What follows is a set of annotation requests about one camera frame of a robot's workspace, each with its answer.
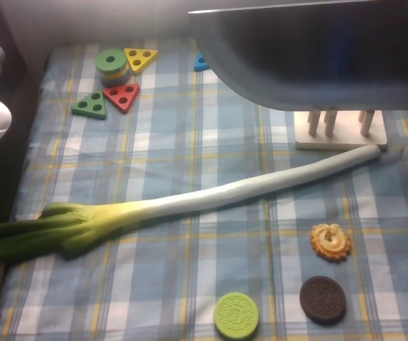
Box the long toy leek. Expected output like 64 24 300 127
0 144 382 264

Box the wooden peg base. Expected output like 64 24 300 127
294 108 389 152

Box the green triangle block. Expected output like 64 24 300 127
70 89 108 121

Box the red triangle block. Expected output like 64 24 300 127
102 82 141 114

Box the white backdrop panel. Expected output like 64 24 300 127
0 0 198 47

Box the yellow triangle block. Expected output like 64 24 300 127
124 48 159 75

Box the blue plaid tablecloth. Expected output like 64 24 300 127
0 42 408 341

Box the blue triangle block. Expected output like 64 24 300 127
193 52 212 72

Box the green sandwich cookie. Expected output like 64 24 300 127
213 291 260 341

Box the swirl butter cookie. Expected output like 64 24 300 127
309 222 353 263

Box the brown sandwich cookie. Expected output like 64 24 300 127
299 275 347 325

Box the green wooden ring block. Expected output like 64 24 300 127
95 48 129 76

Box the blue wooden ring block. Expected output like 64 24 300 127
100 72 132 89

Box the yellow wooden ring block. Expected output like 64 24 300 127
100 67 131 81

